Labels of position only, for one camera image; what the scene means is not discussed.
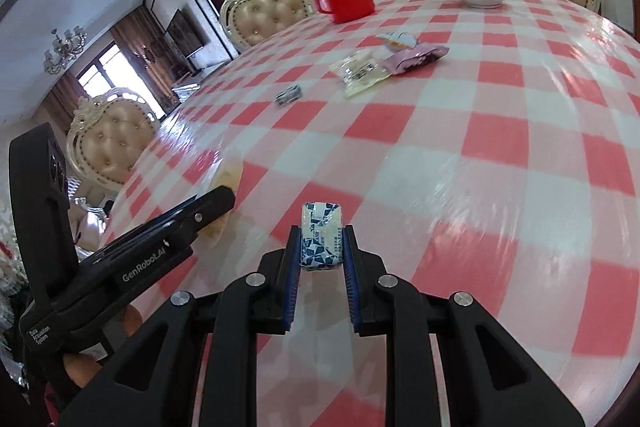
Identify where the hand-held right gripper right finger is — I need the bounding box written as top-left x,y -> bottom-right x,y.
341,224 -> 586,427

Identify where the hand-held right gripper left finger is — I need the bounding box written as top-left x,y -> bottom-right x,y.
57,227 -> 303,427

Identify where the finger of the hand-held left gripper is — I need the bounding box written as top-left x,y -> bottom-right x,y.
145,186 -> 236,253

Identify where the clear packet of cream biscuits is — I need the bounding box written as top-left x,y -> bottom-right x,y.
202,157 -> 246,245

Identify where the blue white candy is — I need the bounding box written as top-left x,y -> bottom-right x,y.
298,202 -> 346,269
276,84 -> 304,106

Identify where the person's left hand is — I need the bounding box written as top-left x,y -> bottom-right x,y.
64,304 -> 147,385

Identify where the brown curtain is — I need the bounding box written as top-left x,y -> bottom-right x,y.
50,74 -> 88,122
111,9 -> 171,72

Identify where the window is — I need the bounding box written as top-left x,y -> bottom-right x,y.
77,44 -> 161,118

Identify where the flat television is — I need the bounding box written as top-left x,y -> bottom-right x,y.
165,7 -> 206,62

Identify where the chandelier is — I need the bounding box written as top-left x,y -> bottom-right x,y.
42,26 -> 88,75

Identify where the cream white snack packet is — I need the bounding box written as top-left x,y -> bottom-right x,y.
330,49 -> 393,99

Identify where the pink snack packet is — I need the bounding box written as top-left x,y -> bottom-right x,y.
385,44 -> 449,72

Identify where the blue white flat packet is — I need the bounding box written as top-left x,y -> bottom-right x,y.
376,32 -> 417,52

